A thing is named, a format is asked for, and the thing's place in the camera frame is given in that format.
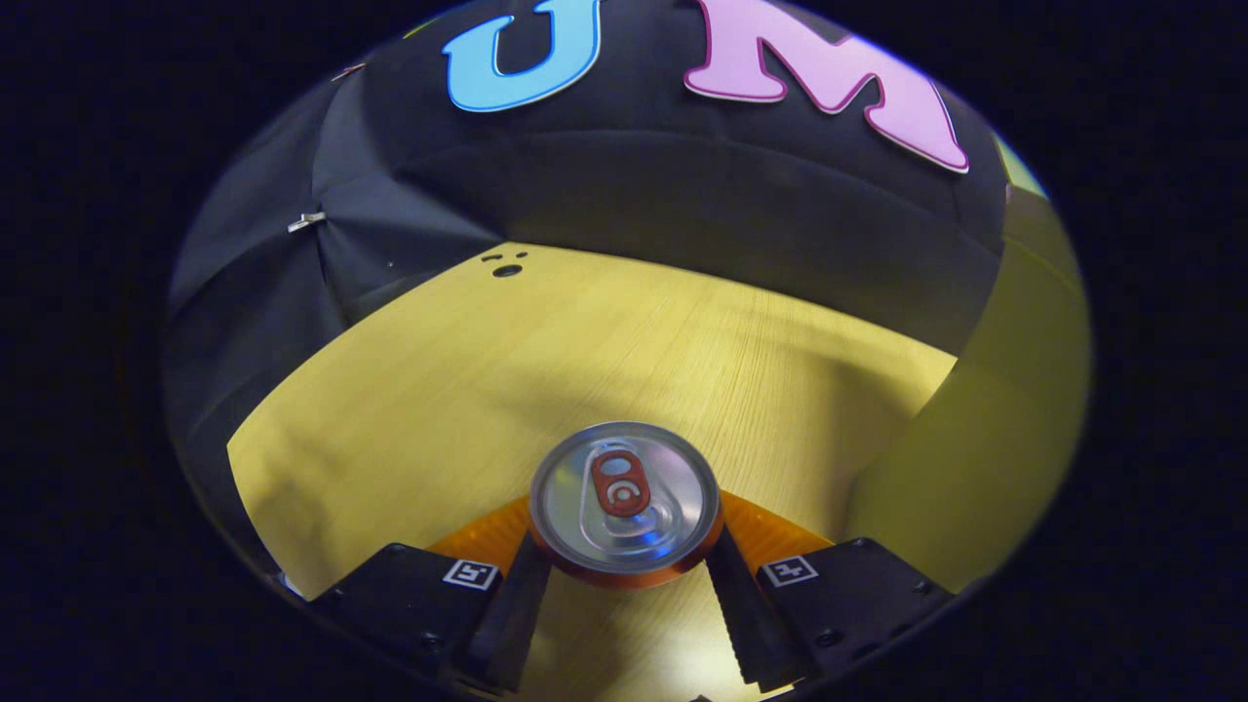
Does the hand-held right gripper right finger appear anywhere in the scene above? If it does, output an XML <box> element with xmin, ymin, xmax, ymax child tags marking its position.
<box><xmin>704</xmin><ymin>490</ymin><xmax>955</xmax><ymax>688</ymax></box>

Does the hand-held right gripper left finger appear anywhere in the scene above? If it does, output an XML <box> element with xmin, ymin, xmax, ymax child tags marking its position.
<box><xmin>310</xmin><ymin>492</ymin><xmax>553</xmax><ymax>693</ymax></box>

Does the orange pop can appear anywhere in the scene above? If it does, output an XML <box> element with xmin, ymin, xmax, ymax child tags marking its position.
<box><xmin>529</xmin><ymin>421</ymin><xmax>725</xmax><ymax>589</ymax></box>

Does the green desktop garbage bin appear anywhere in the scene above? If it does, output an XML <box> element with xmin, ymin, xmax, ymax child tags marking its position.
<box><xmin>843</xmin><ymin>136</ymin><xmax>1091</xmax><ymax>594</ymax></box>

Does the wooden desktop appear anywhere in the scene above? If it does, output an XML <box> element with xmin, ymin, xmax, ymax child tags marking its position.
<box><xmin>226</xmin><ymin>242</ymin><xmax>961</xmax><ymax>701</ymax></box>

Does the black backdrop cloth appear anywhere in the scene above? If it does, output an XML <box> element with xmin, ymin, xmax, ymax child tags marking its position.
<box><xmin>164</xmin><ymin>0</ymin><xmax>1010</xmax><ymax>576</ymax></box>

